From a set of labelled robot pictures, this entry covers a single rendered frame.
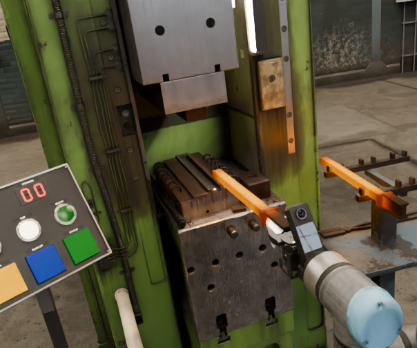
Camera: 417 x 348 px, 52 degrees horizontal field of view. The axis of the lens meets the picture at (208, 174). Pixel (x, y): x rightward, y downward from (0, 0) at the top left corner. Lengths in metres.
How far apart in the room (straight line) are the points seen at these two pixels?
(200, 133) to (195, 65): 0.60
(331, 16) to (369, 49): 0.91
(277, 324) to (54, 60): 1.19
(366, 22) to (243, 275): 6.94
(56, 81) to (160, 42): 0.34
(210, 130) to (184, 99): 0.58
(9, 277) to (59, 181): 0.27
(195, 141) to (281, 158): 0.41
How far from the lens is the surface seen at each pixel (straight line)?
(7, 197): 1.18
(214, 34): 1.29
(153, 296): 1.68
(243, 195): 1.11
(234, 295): 1.53
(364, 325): 0.73
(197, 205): 1.39
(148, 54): 1.24
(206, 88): 1.29
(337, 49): 7.91
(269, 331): 1.70
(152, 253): 1.58
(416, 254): 1.55
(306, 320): 2.06
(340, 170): 1.47
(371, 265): 1.47
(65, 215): 1.19
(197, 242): 1.37
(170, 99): 1.27
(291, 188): 1.68
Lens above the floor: 1.55
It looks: 21 degrees down
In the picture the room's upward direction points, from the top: 8 degrees counter-clockwise
